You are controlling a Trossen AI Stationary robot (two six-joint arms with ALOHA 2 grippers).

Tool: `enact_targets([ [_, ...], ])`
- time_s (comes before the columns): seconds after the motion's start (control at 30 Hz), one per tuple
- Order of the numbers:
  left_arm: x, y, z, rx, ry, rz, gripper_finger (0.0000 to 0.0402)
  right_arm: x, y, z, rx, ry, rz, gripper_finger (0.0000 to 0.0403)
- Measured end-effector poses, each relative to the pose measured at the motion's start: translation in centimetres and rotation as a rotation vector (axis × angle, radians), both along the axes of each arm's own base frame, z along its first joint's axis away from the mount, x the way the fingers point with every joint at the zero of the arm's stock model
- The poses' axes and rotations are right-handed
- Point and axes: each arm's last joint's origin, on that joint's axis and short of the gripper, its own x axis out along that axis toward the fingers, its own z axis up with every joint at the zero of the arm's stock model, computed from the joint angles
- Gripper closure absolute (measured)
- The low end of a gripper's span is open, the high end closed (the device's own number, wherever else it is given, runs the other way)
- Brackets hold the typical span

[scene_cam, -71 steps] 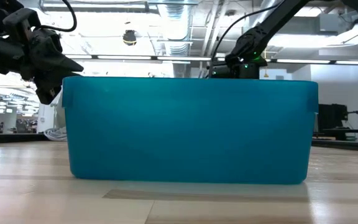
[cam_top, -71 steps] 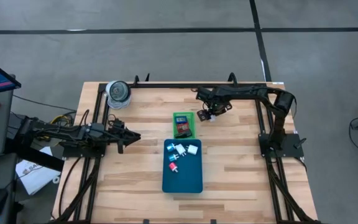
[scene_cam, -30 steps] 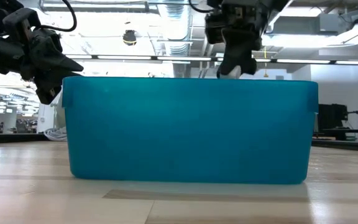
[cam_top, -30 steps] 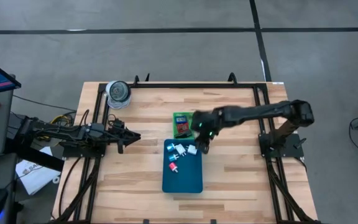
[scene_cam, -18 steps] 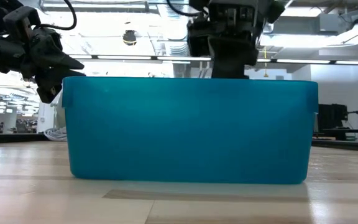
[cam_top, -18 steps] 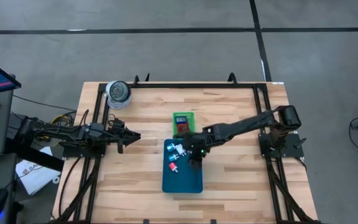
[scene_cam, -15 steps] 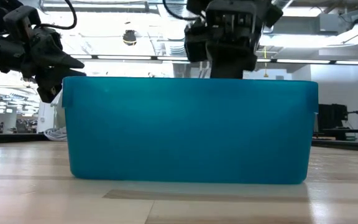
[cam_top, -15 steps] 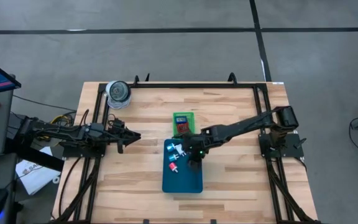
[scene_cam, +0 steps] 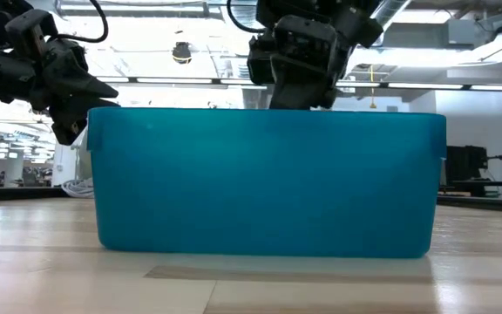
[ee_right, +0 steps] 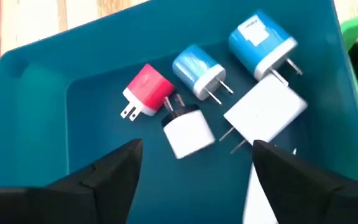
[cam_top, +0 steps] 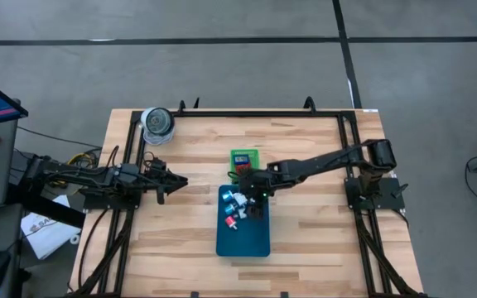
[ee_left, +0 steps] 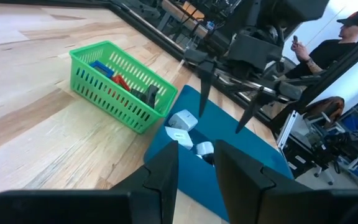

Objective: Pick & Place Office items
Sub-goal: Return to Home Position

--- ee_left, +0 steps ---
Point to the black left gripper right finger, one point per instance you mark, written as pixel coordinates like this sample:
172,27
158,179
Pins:
291,208

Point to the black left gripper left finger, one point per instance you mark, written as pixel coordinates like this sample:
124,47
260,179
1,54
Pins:
73,208

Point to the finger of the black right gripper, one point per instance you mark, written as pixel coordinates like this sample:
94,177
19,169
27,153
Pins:
255,109
207,87

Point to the large white charger cube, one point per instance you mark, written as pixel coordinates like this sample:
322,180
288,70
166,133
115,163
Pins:
183,119

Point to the silver white charger cube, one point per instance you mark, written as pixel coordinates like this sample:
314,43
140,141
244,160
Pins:
179,137

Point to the small white charger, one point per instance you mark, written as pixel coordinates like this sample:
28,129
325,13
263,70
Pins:
204,148

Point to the red card box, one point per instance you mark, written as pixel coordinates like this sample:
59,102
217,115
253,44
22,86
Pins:
120,81

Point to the blue card box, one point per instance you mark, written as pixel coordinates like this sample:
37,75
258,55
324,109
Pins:
101,68

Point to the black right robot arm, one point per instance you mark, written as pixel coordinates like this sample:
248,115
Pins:
291,9

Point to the blue rectangular tray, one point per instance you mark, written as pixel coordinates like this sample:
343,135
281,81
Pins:
225,127

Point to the white aluminium extrusion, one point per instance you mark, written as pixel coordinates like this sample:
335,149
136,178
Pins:
286,130

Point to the dark phone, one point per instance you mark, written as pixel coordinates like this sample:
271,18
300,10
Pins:
295,39

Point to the person's hand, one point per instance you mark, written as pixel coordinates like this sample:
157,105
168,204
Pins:
300,51

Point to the brown chair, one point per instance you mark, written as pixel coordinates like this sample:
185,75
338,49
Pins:
331,105

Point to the person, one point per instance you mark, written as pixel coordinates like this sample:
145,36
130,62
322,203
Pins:
331,53

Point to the blue storage crate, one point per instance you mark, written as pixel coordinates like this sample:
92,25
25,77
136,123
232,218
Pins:
353,121

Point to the person's black cap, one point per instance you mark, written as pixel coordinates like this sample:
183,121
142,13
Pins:
357,19

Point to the green card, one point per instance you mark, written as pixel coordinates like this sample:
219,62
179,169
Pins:
89,77

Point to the black metal table frame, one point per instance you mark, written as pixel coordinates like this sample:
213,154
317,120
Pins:
148,28

